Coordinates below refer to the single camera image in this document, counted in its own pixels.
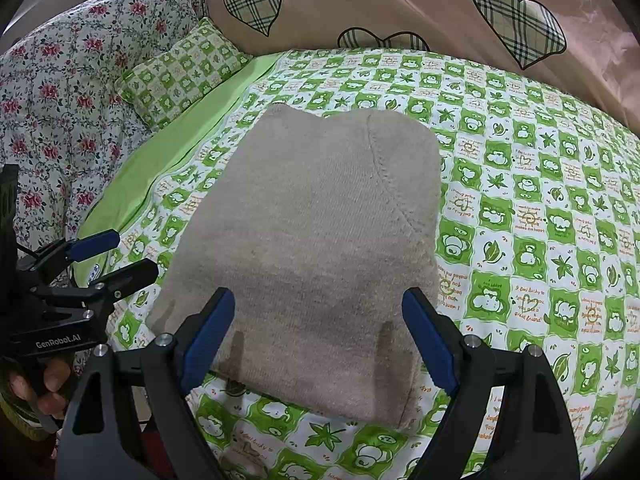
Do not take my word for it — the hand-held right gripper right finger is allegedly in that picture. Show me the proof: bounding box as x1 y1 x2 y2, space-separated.
401 287 581 480

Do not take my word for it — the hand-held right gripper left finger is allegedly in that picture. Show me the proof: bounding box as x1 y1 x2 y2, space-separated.
59 287 236 480

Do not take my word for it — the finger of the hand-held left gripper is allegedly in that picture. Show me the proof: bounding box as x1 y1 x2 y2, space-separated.
30 258 160 317
19 229 121 283

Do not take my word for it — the beige knit sweater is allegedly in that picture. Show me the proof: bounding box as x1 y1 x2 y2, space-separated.
147 102 443 431

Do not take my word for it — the person's left hand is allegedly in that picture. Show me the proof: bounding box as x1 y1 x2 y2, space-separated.
0 357 73 418

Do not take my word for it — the plain green bed sheet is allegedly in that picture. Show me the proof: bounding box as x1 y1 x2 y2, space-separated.
75 52 282 281

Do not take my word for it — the green patterned bed cover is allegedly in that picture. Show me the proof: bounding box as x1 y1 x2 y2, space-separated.
75 47 640 480

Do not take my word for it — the floral quilt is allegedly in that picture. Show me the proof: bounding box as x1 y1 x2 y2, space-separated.
0 0 231 261

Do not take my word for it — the green patterned pillow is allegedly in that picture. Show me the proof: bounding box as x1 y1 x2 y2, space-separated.
116 16 251 131

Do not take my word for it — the pink quilt with plaid hearts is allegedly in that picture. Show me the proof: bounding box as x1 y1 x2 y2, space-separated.
205 0 640 133

